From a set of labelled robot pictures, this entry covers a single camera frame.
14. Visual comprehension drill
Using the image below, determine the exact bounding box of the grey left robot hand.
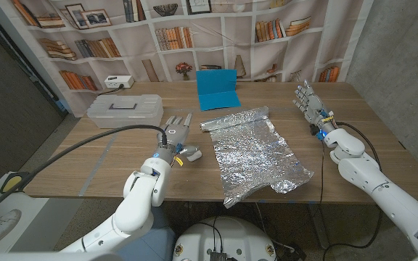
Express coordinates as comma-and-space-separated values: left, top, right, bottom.
156, 112, 202, 162

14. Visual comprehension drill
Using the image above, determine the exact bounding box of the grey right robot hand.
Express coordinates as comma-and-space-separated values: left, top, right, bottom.
292, 80, 337, 136

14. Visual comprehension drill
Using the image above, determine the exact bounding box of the blue folded origami paper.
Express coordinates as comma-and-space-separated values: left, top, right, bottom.
196, 69, 242, 112

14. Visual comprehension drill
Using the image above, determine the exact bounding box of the aluminum foil sheet with roll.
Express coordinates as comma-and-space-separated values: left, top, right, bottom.
199, 106, 314, 210

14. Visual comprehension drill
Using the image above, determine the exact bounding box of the clear plastic storage box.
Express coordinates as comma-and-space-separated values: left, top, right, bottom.
86, 94, 164, 129

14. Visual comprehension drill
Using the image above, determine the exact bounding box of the white power strip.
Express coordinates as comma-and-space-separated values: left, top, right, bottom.
104, 75, 135, 89

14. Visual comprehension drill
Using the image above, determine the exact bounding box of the printed bookshelf backdrop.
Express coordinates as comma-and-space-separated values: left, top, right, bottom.
0, 0, 375, 117

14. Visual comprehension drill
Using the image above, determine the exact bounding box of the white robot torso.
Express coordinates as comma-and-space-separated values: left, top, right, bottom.
172, 216, 278, 261

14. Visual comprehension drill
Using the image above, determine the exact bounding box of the grey metal table leg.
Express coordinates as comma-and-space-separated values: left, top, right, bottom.
308, 203, 332, 250

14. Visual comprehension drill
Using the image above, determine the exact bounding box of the white floor platform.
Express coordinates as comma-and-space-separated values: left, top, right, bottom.
0, 172, 83, 254

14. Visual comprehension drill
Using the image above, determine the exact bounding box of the dark perforated metal panel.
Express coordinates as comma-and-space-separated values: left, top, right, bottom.
0, 7, 68, 189

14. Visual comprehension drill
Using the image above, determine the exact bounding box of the yellow and black pedal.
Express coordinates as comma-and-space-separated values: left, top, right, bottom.
0, 171, 32, 195

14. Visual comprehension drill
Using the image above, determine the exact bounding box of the white sneaker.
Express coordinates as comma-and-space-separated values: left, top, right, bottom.
0, 209, 22, 239

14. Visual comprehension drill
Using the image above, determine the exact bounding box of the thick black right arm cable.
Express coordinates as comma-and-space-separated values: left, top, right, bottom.
323, 121, 383, 261

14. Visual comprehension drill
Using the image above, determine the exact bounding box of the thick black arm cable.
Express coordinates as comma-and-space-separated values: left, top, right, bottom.
323, 121, 383, 261
0, 125, 169, 225

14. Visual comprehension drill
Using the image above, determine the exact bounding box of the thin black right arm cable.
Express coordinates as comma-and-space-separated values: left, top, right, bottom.
317, 139, 325, 215

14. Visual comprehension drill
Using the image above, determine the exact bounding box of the black power strip cord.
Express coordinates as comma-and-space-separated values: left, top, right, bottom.
97, 83, 125, 96

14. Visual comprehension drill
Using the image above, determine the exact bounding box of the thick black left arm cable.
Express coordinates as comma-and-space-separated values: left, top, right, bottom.
0, 125, 169, 225

